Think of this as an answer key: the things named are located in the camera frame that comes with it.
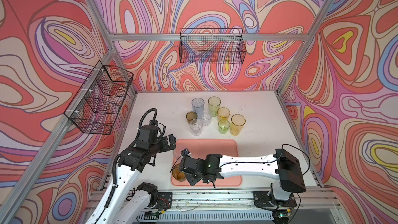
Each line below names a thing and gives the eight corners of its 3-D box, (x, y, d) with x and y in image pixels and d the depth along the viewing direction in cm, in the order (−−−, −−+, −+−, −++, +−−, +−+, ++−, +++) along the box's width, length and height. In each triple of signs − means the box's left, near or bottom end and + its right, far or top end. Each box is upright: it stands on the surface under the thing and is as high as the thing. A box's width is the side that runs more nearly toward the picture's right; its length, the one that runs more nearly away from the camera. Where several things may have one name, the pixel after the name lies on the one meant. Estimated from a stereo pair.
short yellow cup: (217, 123, 102) (218, 116, 96) (216, 113, 107) (217, 107, 101) (229, 123, 102) (231, 116, 96) (227, 113, 107) (229, 107, 101)
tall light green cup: (208, 118, 106) (208, 106, 95) (207, 108, 111) (208, 96, 101) (219, 118, 106) (221, 106, 95) (218, 108, 111) (220, 96, 101)
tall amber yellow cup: (229, 136, 97) (233, 124, 86) (228, 126, 102) (231, 113, 91) (241, 136, 97) (246, 124, 86) (239, 126, 102) (244, 113, 91)
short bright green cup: (218, 134, 98) (219, 128, 93) (217, 125, 102) (218, 119, 97) (229, 134, 98) (230, 128, 93) (228, 125, 102) (229, 119, 97)
